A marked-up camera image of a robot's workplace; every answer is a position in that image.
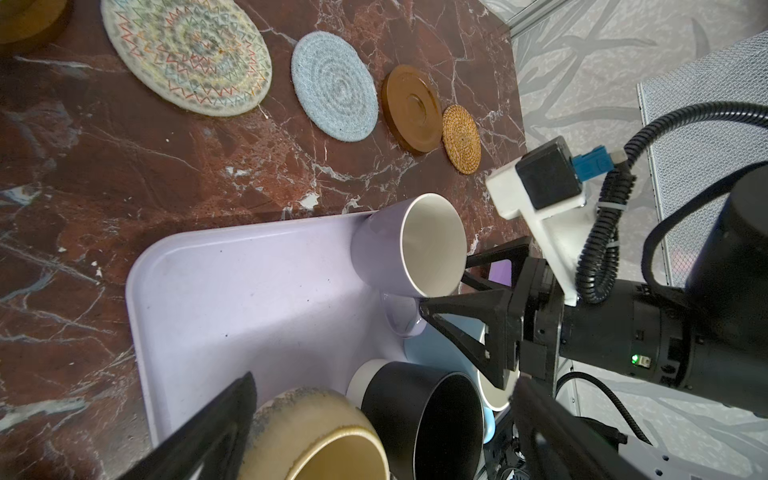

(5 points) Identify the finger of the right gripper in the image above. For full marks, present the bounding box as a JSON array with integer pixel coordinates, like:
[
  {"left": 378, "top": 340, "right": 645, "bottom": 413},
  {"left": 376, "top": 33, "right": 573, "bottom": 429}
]
[
  {"left": 419, "top": 288, "right": 519, "bottom": 389},
  {"left": 461, "top": 236, "right": 533, "bottom": 285}
]

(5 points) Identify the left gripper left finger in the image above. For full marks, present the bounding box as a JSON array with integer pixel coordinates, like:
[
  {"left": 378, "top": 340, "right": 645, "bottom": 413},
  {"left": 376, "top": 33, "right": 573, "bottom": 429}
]
[{"left": 122, "top": 373, "right": 257, "bottom": 479}]

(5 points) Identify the brown wooden coaster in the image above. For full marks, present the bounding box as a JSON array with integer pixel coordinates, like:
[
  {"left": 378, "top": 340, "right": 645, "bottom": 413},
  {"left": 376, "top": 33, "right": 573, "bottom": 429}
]
[
  {"left": 1, "top": 0, "right": 74, "bottom": 56},
  {"left": 381, "top": 64, "right": 442, "bottom": 155}
]

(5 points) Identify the lilac mug white inside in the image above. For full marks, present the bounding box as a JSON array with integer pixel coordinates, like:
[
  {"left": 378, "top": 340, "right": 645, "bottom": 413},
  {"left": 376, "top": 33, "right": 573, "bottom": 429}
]
[{"left": 350, "top": 193, "right": 467, "bottom": 338}]

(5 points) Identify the rattan wicker coaster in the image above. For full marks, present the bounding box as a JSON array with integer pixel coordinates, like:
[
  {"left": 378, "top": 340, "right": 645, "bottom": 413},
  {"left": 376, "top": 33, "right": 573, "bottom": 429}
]
[{"left": 442, "top": 105, "right": 482, "bottom": 175}]

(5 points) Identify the black mug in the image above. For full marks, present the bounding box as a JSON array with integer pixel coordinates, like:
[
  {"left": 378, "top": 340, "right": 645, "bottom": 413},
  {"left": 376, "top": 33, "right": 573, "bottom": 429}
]
[{"left": 346, "top": 359, "right": 484, "bottom": 479}]

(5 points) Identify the purple scoop pink handle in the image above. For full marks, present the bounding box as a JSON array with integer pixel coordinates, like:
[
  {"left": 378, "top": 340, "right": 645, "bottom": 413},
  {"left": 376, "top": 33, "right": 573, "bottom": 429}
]
[{"left": 488, "top": 259, "right": 512, "bottom": 286}]

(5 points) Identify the light blue mug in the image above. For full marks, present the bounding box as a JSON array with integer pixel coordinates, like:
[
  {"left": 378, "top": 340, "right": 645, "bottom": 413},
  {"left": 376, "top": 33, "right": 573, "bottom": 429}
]
[{"left": 404, "top": 323, "right": 519, "bottom": 443}]

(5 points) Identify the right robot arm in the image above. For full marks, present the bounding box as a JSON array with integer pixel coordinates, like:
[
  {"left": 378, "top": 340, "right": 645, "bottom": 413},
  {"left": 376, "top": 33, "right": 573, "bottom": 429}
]
[{"left": 419, "top": 101, "right": 767, "bottom": 479}]

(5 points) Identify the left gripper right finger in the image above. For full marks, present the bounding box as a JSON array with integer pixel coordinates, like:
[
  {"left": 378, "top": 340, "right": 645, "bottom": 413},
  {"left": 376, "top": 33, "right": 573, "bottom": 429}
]
[{"left": 512, "top": 378, "right": 645, "bottom": 479}]

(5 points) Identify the grey-blue woven coaster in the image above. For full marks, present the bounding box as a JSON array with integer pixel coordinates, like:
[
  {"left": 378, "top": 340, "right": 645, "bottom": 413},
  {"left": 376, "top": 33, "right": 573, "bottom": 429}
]
[{"left": 291, "top": 31, "right": 379, "bottom": 143}]

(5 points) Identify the white wire mesh basket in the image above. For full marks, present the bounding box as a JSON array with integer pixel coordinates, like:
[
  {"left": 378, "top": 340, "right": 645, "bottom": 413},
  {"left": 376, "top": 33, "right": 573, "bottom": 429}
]
[{"left": 638, "top": 32, "right": 767, "bottom": 287}]

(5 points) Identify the lilac plastic tray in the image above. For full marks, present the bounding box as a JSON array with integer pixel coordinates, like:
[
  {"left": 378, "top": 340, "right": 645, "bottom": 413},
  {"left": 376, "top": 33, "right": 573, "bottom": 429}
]
[{"left": 125, "top": 213, "right": 405, "bottom": 444}]

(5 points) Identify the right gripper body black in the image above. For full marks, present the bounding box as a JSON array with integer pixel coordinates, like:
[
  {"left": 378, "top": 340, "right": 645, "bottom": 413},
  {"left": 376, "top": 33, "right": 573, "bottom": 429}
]
[{"left": 509, "top": 257, "right": 564, "bottom": 396}]

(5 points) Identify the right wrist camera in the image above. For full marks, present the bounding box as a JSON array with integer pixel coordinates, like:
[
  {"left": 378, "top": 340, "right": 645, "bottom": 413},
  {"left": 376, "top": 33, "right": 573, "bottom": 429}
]
[{"left": 485, "top": 136, "right": 627, "bottom": 307}]

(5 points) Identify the beige ceramic mug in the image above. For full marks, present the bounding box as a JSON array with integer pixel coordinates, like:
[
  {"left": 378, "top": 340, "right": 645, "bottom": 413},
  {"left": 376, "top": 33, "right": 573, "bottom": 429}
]
[{"left": 238, "top": 387, "right": 390, "bottom": 479}]

